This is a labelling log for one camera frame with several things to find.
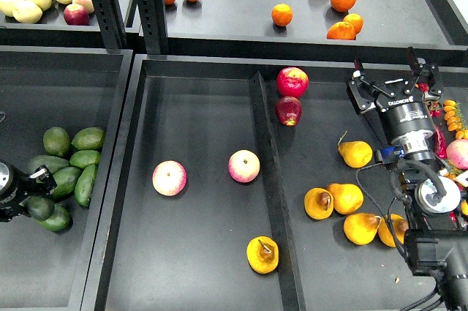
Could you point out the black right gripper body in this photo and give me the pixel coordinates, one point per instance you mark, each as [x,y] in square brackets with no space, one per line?
[404,114]

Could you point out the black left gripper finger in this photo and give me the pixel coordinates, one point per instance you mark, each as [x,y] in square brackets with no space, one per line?
[41,183]
[7,215]

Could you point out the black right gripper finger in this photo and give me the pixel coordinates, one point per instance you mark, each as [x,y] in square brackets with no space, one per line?
[366,94]
[425,78]

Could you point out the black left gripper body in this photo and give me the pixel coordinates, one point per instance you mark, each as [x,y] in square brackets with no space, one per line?
[13,190]

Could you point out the dark green avocado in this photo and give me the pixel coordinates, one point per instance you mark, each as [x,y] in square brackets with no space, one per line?
[39,208]

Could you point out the yellow pear with brown stem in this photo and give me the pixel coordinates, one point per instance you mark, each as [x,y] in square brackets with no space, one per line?
[262,253]

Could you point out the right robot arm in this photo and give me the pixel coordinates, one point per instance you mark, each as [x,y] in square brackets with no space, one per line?
[435,243]

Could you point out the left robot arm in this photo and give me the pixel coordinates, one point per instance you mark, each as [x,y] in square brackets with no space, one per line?
[26,194]

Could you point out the green avocado long left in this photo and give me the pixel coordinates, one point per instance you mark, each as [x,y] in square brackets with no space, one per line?
[53,163]

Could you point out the green avocado centre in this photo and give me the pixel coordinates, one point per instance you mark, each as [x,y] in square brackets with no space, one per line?
[65,179]

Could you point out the green avocado top left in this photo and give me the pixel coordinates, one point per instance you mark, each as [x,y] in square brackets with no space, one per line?
[56,142]

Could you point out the green avocado bottom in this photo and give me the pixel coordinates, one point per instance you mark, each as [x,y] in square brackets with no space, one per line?
[59,220]

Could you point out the green avocado upright right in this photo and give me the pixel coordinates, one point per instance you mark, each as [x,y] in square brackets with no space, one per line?
[85,185]

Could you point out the green avocado second row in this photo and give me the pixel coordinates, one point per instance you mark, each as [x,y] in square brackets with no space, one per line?
[83,158]

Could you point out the green avocado top right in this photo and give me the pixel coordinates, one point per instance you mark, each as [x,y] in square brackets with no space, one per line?
[91,138]

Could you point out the yellow pear middle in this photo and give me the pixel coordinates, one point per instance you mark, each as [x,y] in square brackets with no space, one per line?
[348,198]

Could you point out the yellow pear brown end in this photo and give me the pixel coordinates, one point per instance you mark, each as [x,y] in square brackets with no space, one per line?
[318,203]

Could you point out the yellow pear lower left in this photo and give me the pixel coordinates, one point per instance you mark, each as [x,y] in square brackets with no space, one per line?
[361,228]

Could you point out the red cherry tomato vine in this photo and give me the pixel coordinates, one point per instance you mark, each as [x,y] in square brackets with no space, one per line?
[433,104]

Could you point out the red chili pepper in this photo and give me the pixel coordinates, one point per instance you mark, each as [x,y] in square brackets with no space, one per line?
[440,146]

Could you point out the orange cherry tomato vine right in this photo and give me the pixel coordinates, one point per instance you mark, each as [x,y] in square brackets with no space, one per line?
[454,119]

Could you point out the orange front right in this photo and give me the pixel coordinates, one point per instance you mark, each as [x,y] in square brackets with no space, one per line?
[341,31]

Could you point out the pink peach right edge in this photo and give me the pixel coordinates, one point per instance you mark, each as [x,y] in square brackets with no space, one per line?
[457,153]

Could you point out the bright red apple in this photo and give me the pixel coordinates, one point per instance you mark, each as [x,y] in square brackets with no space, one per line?
[292,82]

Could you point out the small orange right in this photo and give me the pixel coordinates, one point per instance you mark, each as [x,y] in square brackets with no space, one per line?
[355,20]

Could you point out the dark red apple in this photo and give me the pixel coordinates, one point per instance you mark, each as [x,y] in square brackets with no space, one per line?
[288,111]

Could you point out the mixed cherry tomatoes lower right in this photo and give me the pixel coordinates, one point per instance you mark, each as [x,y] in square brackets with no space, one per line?
[455,172]

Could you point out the white label card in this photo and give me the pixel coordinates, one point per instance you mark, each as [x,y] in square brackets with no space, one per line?
[462,179]

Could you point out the orange on shelf centre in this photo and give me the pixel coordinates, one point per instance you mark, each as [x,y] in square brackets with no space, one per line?
[281,15]

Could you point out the black shelf tray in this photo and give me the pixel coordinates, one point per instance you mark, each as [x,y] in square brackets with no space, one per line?
[244,29]
[52,30]

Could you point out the pink apple left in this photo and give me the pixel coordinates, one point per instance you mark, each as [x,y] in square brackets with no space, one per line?
[169,178]

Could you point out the pink apple centre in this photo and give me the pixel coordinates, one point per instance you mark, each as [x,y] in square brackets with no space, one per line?
[243,166]

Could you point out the black upper left shelf tray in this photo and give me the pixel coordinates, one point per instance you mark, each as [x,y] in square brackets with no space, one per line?
[52,30]

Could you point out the black centre tray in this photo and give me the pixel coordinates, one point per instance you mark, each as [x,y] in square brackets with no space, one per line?
[188,251]

